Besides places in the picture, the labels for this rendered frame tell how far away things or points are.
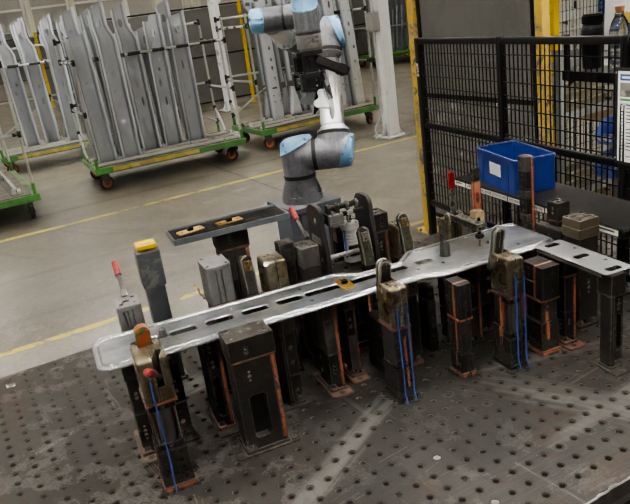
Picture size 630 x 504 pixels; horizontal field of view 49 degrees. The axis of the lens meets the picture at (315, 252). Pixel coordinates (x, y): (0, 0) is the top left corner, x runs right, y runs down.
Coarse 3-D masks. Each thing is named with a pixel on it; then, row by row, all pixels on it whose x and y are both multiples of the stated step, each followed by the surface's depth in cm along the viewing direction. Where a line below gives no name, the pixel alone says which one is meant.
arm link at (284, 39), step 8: (256, 8) 209; (264, 8) 207; (272, 8) 207; (280, 8) 206; (248, 16) 208; (256, 16) 207; (264, 16) 206; (272, 16) 206; (280, 16) 206; (256, 24) 207; (264, 24) 207; (272, 24) 207; (280, 24) 207; (256, 32) 210; (264, 32) 210; (272, 32) 211; (280, 32) 217; (288, 32) 227; (272, 40) 242; (280, 40) 228; (288, 40) 234; (280, 48) 242; (288, 48) 241; (296, 48) 245
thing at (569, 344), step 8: (576, 256) 200; (560, 264) 201; (560, 272) 202; (568, 272) 201; (576, 272) 202; (560, 280) 203; (568, 280) 202; (560, 288) 204; (568, 288) 203; (560, 296) 206; (568, 296) 204; (560, 304) 206; (568, 304) 205; (560, 312) 207; (568, 312) 206; (560, 320) 208; (568, 320) 207; (560, 328) 209; (568, 328) 207; (560, 336) 212; (568, 336) 211; (560, 344) 209; (568, 344) 209; (576, 344) 208; (584, 344) 207
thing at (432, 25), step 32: (416, 0) 472; (448, 0) 444; (480, 0) 419; (512, 0) 397; (544, 0) 376; (416, 32) 482; (448, 32) 453; (480, 32) 426; (512, 32) 403; (544, 32) 382; (480, 64) 434; (512, 64) 411; (416, 96) 498; (448, 96) 470; (544, 96) 393; (480, 128) 451; (512, 128) 426; (448, 192) 501
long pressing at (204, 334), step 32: (512, 224) 227; (416, 256) 212; (448, 256) 208; (480, 256) 205; (288, 288) 201; (320, 288) 198; (352, 288) 195; (192, 320) 189; (256, 320) 184; (96, 352) 179; (128, 352) 176
